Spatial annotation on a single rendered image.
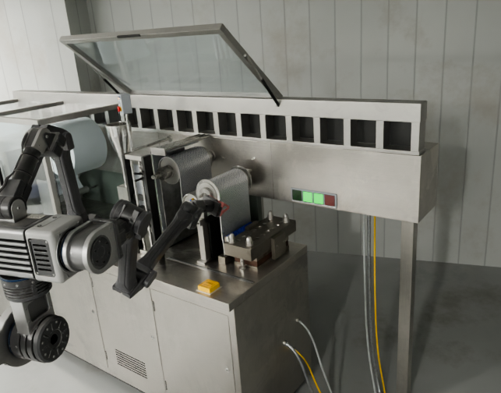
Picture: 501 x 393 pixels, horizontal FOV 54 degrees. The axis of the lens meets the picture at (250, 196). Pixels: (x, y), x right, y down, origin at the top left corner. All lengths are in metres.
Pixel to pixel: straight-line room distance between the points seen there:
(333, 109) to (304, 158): 0.29
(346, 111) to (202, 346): 1.26
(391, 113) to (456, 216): 2.28
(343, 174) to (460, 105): 1.94
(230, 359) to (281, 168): 0.94
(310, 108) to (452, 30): 1.92
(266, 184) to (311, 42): 1.84
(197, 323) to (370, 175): 1.04
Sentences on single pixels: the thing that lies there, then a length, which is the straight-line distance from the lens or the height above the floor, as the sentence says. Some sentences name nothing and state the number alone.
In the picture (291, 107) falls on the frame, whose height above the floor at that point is 1.62.
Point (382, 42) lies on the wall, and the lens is 4.05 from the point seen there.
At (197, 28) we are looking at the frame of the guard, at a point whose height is 2.00.
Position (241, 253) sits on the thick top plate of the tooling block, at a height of 1.00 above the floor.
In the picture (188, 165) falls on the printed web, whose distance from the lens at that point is 2.51.
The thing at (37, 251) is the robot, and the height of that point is 1.47.
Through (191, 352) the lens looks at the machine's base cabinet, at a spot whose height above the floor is 0.53.
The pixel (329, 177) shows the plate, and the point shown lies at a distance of 2.35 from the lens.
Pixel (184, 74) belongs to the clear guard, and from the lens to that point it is 2.61.
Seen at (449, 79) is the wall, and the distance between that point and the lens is 4.06.
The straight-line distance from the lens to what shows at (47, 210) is 3.12.
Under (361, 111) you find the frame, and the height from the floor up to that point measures 1.61.
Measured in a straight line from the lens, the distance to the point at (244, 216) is 2.52.
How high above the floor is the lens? 2.00
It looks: 19 degrees down
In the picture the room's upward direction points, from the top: 4 degrees counter-clockwise
